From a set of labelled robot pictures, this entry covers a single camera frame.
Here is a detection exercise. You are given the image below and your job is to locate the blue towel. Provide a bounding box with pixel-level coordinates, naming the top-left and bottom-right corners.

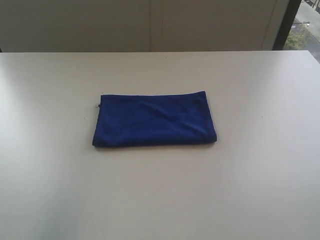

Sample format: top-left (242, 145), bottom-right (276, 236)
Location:
top-left (92, 91), bottom-right (218, 148)

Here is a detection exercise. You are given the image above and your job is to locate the dark window frame post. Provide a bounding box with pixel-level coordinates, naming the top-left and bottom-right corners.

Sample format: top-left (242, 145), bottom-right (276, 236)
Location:
top-left (272, 0), bottom-right (301, 51)

